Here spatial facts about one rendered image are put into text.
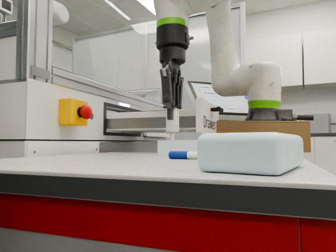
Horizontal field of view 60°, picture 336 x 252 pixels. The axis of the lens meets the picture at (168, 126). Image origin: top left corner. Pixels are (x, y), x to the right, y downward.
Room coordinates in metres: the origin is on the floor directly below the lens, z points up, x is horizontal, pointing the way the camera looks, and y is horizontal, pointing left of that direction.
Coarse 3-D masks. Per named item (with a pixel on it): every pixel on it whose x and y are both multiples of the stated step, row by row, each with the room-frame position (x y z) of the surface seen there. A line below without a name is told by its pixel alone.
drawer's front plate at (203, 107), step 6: (198, 102) 0.87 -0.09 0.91; (204, 102) 0.91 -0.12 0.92; (198, 108) 0.87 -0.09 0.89; (204, 108) 0.91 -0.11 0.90; (198, 114) 0.87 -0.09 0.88; (204, 114) 0.90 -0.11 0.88; (210, 114) 0.99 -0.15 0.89; (216, 114) 1.09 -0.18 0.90; (198, 120) 0.87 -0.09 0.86; (204, 120) 0.90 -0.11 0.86; (210, 120) 0.99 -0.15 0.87; (198, 126) 0.87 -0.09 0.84; (198, 132) 0.87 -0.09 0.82; (204, 132) 0.90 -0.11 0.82; (210, 132) 0.99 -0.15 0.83
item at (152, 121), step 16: (112, 112) 0.99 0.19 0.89; (128, 112) 0.97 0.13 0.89; (144, 112) 0.95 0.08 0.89; (160, 112) 0.93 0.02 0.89; (192, 112) 0.89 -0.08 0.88; (112, 128) 0.99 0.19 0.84; (128, 128) 0.97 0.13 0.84; (144, 128) 0.95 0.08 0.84; (160, 128) 0.93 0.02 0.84; (192, 128) 0.89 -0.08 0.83
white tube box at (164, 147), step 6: (162, 144) 0.75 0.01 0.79; (168, 144) 0.74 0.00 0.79; (174, 144) 0.74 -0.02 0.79; (180, 144) 0.73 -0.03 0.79; (186, 144) 0.73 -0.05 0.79; (192, 144) 0.72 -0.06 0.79; (162, 150) 0.75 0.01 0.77; (168, 150) 0.74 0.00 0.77; (174, 150) 0.74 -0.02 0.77; (180, 150) 0.73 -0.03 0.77; (186, 150) 0.73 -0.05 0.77; (192, 150) 0.72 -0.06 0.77
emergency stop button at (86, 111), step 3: (84, 105) 0.77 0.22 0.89; (87, 105) 0.78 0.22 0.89; (81, 108) 0.77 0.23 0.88; (84, 108) 0.77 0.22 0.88; (87, 108) 0.77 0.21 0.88; (90, 108) 0.79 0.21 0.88; (81, 111) 0.77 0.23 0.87; (84, 111) 0.77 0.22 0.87; (87, 111) 0.77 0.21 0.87; (90, 111) 0.79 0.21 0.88; (81, 114) 0.77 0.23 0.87; (84, 114) 0.77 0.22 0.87; (87, 114) 0.78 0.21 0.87; (90, 114) 0.79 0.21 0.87; (84, 117) 0.77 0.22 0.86; (87, 117) 0.78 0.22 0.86
